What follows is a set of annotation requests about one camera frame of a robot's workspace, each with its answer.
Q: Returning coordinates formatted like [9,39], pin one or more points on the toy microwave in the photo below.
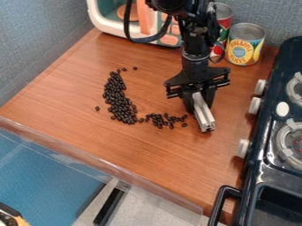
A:
[112,20]

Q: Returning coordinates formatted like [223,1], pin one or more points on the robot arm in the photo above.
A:
[195,35]

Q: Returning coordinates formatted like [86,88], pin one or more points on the yellow can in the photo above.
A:
[244,47]

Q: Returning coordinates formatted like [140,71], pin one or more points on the pile of black bits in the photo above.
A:
[119,100]

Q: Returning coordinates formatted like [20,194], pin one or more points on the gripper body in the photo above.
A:
[195,77]

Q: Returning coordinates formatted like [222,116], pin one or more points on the red can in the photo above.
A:
[223,26]

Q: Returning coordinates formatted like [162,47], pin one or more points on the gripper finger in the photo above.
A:
[188,103]
[210,95]

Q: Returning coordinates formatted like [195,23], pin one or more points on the silver metal bar tool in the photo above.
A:
[205,117]

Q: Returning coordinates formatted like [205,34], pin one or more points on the toy stove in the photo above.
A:
[275,153]

